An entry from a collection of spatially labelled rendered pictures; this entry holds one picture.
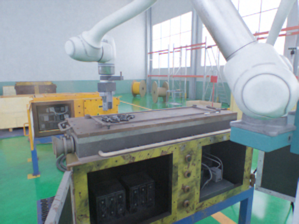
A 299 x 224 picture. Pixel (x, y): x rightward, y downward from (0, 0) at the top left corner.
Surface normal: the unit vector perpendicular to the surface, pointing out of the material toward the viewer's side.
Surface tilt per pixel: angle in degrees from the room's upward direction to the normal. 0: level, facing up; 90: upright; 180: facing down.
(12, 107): 90
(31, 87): 90
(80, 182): 90
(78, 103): 90
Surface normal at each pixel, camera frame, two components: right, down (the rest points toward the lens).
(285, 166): -0.63, 0.14
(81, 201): 0.50, 0.16
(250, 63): -0.54, -0.09
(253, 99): -0.40, 0.23
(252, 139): -0.86, 0.10
